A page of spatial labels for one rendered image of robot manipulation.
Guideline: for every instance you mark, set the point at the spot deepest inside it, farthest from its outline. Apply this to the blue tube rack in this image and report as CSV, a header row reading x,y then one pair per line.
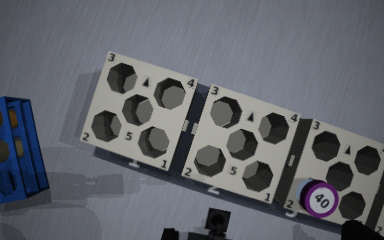
x,y
31,179

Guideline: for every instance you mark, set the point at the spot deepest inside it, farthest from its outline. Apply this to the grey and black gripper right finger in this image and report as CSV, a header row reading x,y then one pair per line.
x,y
355,230

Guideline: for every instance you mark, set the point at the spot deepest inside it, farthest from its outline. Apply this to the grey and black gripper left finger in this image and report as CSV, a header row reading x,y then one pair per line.
x,y
170,234

